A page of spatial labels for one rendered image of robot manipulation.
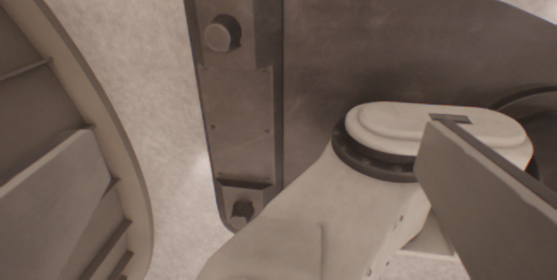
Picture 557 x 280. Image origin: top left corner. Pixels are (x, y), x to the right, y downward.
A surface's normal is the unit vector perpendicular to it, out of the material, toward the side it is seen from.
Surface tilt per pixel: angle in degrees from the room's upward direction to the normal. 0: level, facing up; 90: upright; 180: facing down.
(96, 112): 0
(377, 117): 90
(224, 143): 0
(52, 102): 90
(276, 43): 45
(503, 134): 90
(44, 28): 0
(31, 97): 90
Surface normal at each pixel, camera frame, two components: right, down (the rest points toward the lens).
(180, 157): -0.16, 0.51
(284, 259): 0.06, -0.99
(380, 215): -0.01, -0.86
